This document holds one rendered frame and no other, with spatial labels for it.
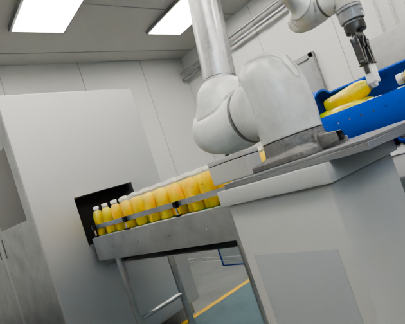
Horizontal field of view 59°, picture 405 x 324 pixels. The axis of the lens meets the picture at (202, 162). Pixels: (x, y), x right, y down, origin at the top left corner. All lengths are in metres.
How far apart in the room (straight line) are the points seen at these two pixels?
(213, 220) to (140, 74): 5.10
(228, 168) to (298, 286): 0.69
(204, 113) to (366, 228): 0.51
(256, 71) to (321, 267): 0.46
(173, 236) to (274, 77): 1.28
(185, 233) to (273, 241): 1.07
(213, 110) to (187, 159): 5.53
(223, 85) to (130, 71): 5.55
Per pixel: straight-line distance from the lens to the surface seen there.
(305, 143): 0.85
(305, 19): 1.57
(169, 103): 6.69
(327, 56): 5.31
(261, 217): 0.86
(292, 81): 0.88
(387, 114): 1.35
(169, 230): 1.98
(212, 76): 1.07
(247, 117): 0.90
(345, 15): 1.50
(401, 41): 4.71
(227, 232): 1.69
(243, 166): 1.39
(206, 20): 1.15
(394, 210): 0.93
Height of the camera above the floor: 1.04
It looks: 3 degrees up
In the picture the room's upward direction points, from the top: 19 degrees counter-clockwise
